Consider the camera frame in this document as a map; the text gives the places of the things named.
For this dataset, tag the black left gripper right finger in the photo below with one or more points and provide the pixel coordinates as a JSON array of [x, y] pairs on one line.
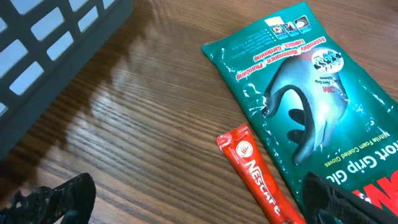
[[326, 202]]

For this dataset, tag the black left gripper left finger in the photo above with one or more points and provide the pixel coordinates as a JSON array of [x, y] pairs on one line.
[[71, 202]]

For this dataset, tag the green 3M glove packet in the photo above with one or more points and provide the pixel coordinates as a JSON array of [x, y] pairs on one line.
[[311, 105]]

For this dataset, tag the red snack stick packet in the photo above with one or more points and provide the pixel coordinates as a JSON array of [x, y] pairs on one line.
[[241, 150]]

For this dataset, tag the grey plastic mesh basket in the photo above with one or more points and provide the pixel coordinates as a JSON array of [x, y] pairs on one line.
[[44, 44]]

